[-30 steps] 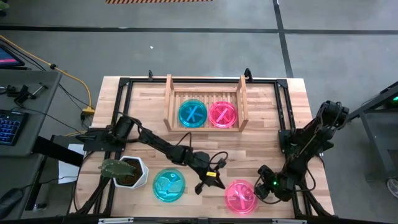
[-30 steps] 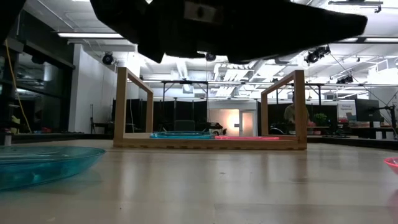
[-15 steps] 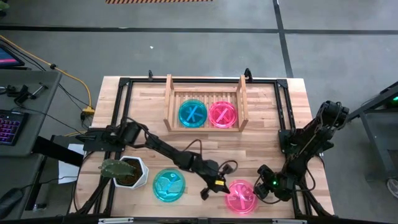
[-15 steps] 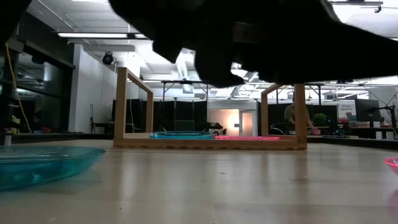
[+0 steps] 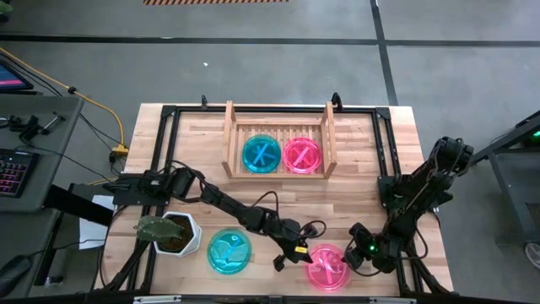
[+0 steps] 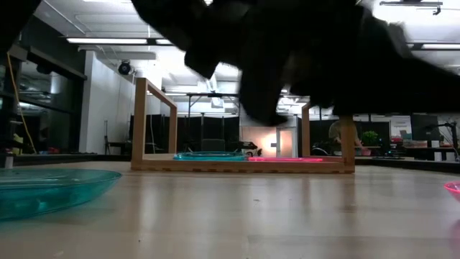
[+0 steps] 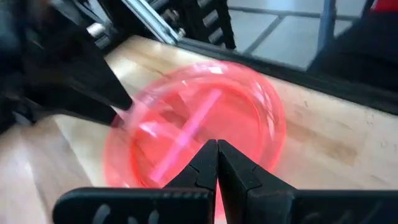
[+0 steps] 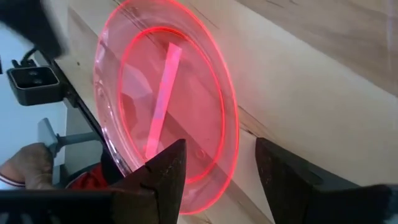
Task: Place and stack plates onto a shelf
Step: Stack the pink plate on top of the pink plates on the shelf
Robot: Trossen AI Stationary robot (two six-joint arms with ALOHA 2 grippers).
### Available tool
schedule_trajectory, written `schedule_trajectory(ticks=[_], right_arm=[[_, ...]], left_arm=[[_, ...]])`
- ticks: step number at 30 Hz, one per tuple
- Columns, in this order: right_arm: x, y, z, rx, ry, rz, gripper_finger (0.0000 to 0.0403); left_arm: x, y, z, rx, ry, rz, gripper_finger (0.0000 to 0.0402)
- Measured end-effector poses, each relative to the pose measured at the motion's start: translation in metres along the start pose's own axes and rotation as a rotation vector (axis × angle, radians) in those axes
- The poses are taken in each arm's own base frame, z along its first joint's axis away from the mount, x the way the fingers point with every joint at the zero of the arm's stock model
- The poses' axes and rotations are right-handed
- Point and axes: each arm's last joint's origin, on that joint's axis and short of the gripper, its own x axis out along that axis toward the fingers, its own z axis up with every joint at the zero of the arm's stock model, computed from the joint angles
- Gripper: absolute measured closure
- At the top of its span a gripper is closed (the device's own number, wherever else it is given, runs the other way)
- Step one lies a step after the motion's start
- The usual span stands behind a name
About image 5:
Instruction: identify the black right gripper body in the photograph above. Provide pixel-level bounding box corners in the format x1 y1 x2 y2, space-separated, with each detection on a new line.
352 222 379 274

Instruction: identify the wooden slatted shelf rack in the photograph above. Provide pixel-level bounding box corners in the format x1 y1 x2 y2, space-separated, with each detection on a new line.
221 100 339 182

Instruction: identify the green cactus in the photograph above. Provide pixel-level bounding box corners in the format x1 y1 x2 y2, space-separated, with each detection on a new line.
133 214 186 242

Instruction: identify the silver metal bracket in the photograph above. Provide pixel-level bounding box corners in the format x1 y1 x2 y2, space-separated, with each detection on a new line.
132 294 182 304
369 296 418 304

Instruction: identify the black computer mouse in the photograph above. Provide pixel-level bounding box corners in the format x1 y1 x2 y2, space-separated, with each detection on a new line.
0 254 34 299

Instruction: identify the white paper sheet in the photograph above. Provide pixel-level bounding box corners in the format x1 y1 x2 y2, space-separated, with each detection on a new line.
78 193 117 251

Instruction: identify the yellow cable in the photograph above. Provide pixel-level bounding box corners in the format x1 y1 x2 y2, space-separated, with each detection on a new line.
0 46 130 187

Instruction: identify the person's shoe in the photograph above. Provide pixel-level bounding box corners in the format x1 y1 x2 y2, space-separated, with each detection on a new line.
524 242 540 271

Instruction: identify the black clamp tool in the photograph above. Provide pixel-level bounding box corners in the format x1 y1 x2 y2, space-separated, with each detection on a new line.
7 111 67 143

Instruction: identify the screen with pink stripe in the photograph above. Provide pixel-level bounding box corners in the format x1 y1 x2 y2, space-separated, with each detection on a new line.
0 58 35 95

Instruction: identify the grey side desk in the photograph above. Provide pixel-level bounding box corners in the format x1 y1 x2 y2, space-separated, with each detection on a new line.
0 93 85 299

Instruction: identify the pink backlit keyboard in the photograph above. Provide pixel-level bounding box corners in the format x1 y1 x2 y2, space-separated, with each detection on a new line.
0 148 40 198

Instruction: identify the white hexagonal plant pot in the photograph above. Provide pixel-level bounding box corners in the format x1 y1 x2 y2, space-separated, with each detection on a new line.
153 210 203 258

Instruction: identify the black aluminium table frame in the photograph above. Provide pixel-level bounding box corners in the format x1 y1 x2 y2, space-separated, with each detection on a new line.
90 104 455 304

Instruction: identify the black flat box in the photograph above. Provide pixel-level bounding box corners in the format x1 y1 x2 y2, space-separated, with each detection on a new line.
43 182 115 227

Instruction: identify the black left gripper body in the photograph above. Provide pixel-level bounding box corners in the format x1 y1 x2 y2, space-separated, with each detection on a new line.
273 227 311 272

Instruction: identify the grey metal stand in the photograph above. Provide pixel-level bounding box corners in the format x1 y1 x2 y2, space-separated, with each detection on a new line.
472 109 540 246

